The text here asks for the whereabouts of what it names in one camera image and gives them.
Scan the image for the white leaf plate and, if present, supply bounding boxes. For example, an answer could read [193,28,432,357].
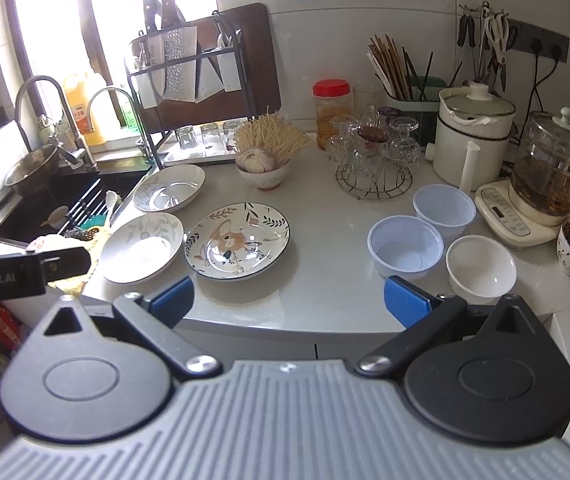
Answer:
[98,212,184,285]
[133,165,206,214]

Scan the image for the brown cutting board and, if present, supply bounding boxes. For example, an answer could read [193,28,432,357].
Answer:
[140,2,282,133]

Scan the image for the green chopstick holder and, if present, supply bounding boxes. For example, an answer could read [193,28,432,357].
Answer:
[384,76,446,129]

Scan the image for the white electric cooking pot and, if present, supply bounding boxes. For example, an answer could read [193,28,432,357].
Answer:
[426,82,516,191]

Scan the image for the black dish rack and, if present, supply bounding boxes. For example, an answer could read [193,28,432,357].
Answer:
[125,12,249,166]

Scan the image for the drinking glass right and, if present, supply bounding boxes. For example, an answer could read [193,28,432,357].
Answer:
[222,119,242,152]

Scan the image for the hanging scissors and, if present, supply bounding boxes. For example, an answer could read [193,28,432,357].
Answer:
[481,8,509,65]

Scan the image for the drinking glass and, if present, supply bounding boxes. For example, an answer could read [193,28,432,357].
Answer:
[174,126,198,150]
[222,119,242,152]
[200,122,225,153]

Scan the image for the orange detergent bottle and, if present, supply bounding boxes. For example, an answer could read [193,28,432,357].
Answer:
[64,72,116,146]

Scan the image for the glass kettle on base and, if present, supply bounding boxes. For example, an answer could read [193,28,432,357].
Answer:
[475,107,570,249]

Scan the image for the translucent plastic bowl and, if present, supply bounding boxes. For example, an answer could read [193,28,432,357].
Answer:
[413,184,476,242]
[366,214,444,282]

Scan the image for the chrome kitchen faucet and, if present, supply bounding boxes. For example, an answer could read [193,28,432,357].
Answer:
[14,75,98,170]

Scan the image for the drinking glass middle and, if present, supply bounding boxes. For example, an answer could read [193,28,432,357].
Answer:
[200,122,225,153]

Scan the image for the floral patterned plate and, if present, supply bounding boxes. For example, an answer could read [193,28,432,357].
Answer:
[184,202,290,282]

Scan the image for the steel pot in sink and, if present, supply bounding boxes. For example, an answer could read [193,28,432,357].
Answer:
[4,144,59,197]

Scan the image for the white dish brush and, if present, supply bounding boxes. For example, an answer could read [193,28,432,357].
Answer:
[104,190,122,228]

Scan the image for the black wall power strip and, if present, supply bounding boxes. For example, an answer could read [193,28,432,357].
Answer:
[507,20,570,63]

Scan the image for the black sink drain rack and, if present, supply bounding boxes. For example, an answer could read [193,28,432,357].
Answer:
[58,176,126,235]

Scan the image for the white ceramic bowl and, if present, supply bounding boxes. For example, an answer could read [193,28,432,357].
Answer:
[445,235,517,304]

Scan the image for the wire rack with glass cups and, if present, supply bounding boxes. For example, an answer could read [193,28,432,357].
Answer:
[325,116,422,200]

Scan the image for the cleaver knife in rack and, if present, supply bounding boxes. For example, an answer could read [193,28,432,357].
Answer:
[161,0,197,103]

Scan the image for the red lid plastic jar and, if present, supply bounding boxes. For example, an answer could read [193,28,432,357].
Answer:
[312,78,352,150]

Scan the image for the bowl with garlic and noodles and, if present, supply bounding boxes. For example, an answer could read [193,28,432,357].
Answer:
[235,148,291,191]

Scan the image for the drinking glass left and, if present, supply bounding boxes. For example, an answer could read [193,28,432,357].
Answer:
[174,126,198,150]

